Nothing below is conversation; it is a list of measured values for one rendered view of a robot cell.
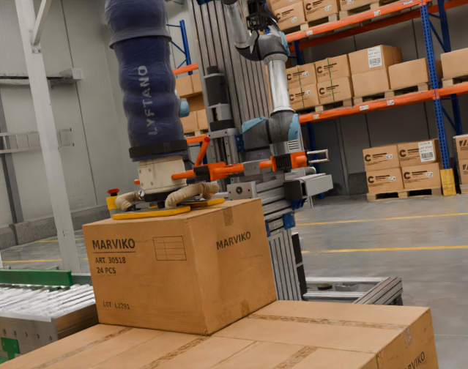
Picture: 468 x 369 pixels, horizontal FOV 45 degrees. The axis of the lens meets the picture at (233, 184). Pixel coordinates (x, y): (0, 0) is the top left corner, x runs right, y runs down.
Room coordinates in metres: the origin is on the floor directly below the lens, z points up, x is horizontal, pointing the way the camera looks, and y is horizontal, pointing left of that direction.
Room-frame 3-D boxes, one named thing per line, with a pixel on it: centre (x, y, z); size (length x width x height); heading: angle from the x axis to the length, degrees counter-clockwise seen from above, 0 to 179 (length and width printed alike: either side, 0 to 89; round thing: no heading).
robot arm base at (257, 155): (2.63, -0.14, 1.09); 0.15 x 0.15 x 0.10
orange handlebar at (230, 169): (2.16, 0.04, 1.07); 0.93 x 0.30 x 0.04; 49
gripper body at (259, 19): (2.30, -0.21, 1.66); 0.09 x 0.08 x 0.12; 144
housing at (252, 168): (1.89, -0.09, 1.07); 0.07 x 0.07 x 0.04; 49
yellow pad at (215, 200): (2.27, 0.20, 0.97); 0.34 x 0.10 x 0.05; 49
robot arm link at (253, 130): (2.63, -0.14, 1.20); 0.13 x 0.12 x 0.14; 80
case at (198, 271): (2.19, 0.26, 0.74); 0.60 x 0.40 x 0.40; 50
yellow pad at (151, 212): (2.12, 0.33, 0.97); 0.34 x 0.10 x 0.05; 49
